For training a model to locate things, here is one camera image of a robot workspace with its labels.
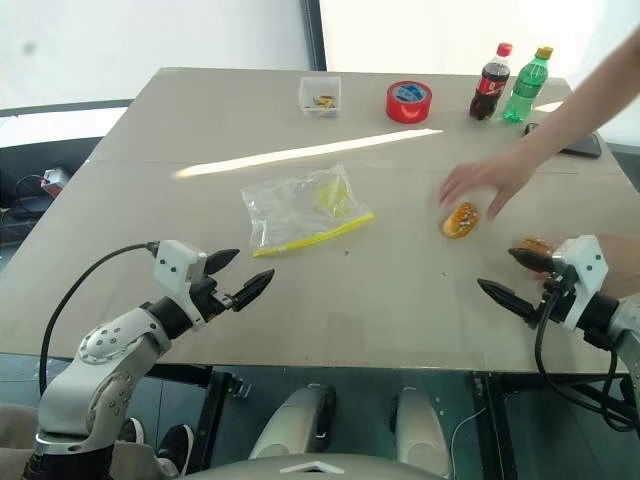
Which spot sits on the red tape roll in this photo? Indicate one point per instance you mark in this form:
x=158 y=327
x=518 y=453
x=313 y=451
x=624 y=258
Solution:
x=407 y=102

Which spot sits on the clear yellow-sealed zip bag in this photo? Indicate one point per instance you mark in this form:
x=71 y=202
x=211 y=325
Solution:
x=290 y=210

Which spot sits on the clear plastic box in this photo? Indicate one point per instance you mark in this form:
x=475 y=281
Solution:
x=320 y=97

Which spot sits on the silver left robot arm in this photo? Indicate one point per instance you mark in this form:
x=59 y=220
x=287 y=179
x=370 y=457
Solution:
x=100 y=365

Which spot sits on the black shoe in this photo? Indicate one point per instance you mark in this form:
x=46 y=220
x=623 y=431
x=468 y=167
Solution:
x=175 y=445
x=132 y=431

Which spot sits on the grey rounded robot leg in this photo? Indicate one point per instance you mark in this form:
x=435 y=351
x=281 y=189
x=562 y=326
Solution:
x=420 y=430
x=295 y=420

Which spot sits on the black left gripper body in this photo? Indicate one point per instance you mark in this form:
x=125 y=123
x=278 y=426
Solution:
x=212 y=296

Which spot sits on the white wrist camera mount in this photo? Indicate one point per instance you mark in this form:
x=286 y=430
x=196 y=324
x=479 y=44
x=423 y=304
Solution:
x=172 y=262
x=585 y=260

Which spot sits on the red-capped cola bottle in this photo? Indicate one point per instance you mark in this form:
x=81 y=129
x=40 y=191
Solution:
x=490 y=85

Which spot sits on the person's bare forearm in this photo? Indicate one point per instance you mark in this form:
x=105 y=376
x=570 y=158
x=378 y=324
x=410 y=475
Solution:
x=585 y=100

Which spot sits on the green soda bottle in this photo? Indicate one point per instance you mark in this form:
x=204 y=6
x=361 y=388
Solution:
x=525 y=87

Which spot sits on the dark window post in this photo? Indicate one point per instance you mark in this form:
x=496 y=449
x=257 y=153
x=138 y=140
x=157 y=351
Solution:
x=315 y=35

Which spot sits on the sesame bread bun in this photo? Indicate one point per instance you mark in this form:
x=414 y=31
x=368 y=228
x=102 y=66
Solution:
x=460 y=221
x=537 y=245

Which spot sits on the black table frame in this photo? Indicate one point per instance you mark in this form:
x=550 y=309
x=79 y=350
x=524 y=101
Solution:
x=215 y=410

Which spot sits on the beige trousers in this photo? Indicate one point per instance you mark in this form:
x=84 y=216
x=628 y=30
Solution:
x=15 y=430

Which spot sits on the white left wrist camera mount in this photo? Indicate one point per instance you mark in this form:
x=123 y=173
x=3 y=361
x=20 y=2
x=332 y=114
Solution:
x=172 y=262

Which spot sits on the grey robot torso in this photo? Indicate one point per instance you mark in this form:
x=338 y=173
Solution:
x=310 y=470

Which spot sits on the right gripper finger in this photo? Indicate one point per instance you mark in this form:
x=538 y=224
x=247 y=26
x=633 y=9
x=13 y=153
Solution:
x=531 y=259
x=505 y=297

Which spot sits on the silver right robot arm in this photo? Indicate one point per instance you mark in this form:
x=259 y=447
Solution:
x=627 y=330

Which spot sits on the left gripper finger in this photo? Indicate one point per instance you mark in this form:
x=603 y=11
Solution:
x=254 y=287
x=222 y=259

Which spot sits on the black smartphone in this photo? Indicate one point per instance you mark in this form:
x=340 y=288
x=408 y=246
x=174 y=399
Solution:
x=582 y=146

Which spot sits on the person's bare hand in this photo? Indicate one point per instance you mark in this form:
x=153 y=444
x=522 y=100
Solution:
x=487 y=175
x=622 y=265

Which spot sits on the small red-white device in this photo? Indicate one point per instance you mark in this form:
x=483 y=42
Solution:
x=54 y=179

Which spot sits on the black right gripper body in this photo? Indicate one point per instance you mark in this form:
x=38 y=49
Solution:
x=561 y=287

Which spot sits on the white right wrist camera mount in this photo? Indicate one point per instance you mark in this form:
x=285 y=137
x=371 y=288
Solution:
x=585 y=260

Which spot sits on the small yellow pieces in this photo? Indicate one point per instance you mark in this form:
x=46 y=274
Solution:
x=324 y=102

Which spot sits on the small black object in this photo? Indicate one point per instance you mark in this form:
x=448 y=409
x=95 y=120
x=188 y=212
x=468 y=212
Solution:
x=530 y=129

